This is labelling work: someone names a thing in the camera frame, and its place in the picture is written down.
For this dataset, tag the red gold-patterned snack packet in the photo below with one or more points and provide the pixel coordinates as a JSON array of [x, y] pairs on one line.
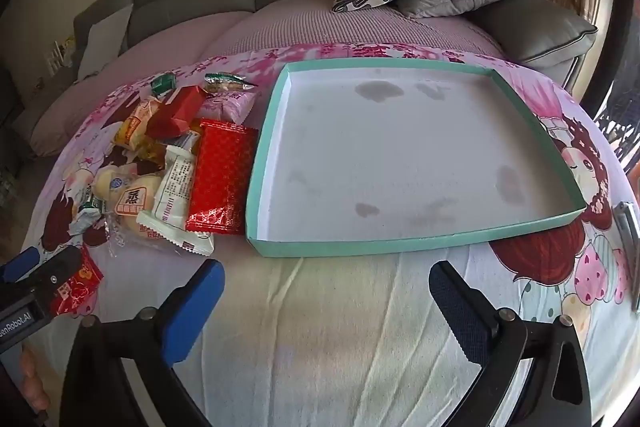
[[222, 177]]

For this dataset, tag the small white snack packet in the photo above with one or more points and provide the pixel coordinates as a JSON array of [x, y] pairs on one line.
[[87, 207]]

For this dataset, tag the yellow bread packet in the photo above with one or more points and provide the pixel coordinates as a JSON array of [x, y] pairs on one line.
[[132, 127]]

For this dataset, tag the small green candy packet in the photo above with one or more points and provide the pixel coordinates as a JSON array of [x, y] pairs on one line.
[[162, 84]]

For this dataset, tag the pink knit sofa cover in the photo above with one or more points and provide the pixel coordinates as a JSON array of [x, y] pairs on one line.
[[300, 27]]

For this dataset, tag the white printed snack packet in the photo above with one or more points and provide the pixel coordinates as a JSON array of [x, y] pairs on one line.
[[172, 197]]

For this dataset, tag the dark red snack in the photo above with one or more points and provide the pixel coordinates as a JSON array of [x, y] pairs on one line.
[[175, 112]]

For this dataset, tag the pink cartoon printed blanket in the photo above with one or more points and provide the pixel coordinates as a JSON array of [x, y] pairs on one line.
[[325, 332]]

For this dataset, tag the teal shallow cardboard box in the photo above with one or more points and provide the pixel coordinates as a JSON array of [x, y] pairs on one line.
[[400, 147]]

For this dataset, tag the black metal railing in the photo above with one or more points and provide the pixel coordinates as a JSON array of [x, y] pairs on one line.
[[620, 117]]

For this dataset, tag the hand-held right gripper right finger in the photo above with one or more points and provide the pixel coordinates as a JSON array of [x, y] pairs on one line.
[[460, 312]]

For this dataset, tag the clear green-ended snack packet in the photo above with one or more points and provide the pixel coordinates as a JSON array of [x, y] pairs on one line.
[[225, 83]]

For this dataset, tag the small white shelf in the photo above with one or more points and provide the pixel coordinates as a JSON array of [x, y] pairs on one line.
[[60, 54]]

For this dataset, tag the clear steamed bun packet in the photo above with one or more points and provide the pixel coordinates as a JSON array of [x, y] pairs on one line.
[[132, 207]]

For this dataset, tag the golden yellow snack packet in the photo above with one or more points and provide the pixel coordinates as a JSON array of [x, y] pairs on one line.
[[150, 154]]

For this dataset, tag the silver metal object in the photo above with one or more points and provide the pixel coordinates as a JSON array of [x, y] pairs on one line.
[[629, 237]]

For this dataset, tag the light grey cushion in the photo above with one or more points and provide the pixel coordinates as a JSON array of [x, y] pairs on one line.
[[105, 42]]

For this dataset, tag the red peanut snack packet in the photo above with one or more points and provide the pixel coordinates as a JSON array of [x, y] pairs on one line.
[[80, 292]]

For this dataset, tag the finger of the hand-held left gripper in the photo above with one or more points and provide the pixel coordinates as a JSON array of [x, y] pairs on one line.
[[22, 261], [57, 272]]

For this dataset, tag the person's left hand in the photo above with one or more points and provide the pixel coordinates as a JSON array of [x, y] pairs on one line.
[[35, 382]]

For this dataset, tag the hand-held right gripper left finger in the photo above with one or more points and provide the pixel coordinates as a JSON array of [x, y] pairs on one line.
[[197, 307]]

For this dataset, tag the pink snack packet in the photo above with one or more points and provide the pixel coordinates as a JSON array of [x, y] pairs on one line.
[[227, 104]]

